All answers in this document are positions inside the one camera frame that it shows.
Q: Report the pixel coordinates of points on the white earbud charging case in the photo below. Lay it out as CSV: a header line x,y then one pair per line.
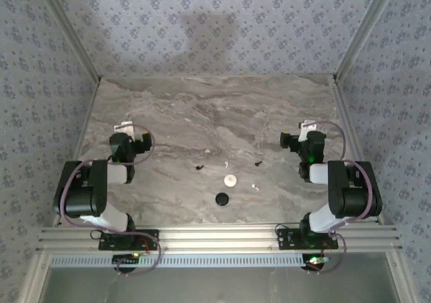
x,y
230,180

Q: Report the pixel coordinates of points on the black earbud charging case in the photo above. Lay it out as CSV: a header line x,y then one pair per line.
x,y
222,199

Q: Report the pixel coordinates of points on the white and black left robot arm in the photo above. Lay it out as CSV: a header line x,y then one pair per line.
x,y
84,198

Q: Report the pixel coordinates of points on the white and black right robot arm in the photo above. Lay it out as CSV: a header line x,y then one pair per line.
x,y
353,198

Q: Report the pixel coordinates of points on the black controller board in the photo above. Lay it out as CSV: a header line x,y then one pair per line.
x,y
123,259
311,266

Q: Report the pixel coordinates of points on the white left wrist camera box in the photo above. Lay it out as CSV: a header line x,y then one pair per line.
x,y
124,127

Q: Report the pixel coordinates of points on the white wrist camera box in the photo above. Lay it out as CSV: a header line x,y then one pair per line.
x,y
307,126
124,127

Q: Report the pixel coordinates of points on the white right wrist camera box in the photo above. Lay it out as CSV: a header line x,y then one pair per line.
x,y
307,126

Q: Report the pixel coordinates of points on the aluminium table side rail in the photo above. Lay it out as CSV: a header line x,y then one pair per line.
x,y
353,131
85,121

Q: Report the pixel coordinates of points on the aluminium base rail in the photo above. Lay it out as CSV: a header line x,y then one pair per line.
x,y
219,237

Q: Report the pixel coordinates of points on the aluminium corner post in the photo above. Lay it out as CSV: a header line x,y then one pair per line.
x,y
70,30
363,30

